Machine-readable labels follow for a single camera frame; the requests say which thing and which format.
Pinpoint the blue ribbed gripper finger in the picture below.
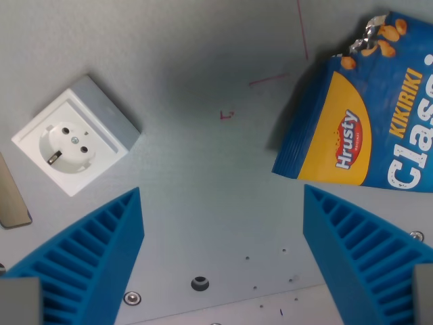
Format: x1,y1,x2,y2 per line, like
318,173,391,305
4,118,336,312
302,183,433,325
0,186,145,325

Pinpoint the beige wooden block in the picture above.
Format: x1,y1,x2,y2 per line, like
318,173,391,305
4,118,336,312
0,151,33,230

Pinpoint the blue Hrusty Kikiriki snack bag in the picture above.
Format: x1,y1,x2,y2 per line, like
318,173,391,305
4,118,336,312
271,10,433,194

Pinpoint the white wall power socket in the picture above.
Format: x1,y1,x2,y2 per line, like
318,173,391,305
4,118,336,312
10,74,142,198

